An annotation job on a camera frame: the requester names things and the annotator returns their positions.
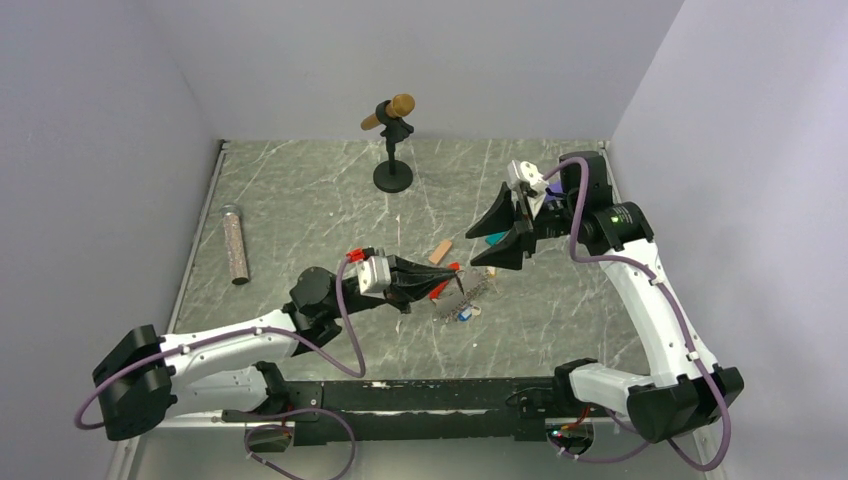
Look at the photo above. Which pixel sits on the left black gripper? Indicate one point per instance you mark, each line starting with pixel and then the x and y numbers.
pixel 420 280

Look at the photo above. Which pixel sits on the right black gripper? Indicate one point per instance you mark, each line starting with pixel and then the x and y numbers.
pixel 509 252

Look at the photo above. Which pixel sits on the red carabiner keyring with chain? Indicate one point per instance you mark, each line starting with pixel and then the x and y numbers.
pixel 457 300

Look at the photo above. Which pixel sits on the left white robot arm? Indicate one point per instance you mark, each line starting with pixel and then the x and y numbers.
pixel 148 378

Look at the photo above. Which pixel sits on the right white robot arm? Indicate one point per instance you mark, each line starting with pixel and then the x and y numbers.
pixel 686 388

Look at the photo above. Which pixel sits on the teal block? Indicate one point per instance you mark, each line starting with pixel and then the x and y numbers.
pixel 495 238

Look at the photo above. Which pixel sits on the peach block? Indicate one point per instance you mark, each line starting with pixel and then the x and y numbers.
pixel 440 252

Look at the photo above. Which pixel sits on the black microphone stand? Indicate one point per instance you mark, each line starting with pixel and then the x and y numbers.
pixel 392 175

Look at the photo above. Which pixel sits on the brown microphone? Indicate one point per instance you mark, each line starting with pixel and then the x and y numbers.
pixel 400 106

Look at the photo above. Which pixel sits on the glitter tube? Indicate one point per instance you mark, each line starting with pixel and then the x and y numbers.
pixel 235 246

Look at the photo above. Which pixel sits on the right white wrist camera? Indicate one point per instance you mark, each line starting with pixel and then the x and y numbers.
pixel 525 177

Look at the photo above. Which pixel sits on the purple cylinder handle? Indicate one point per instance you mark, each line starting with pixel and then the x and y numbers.
pixel 554 190

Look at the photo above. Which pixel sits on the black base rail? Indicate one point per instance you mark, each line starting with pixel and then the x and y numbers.
pixel 519 408

